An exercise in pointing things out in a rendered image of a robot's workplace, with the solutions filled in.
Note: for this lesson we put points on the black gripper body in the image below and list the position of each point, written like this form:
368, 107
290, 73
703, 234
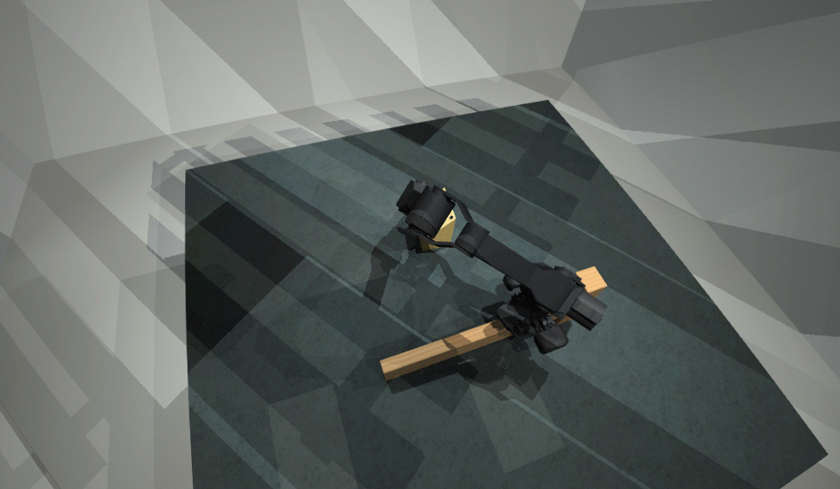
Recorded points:
548, 338

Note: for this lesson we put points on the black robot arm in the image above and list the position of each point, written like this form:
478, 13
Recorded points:
557, 291

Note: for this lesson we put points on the wooden post with slot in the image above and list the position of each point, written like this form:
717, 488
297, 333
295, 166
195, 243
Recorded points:
594, 285

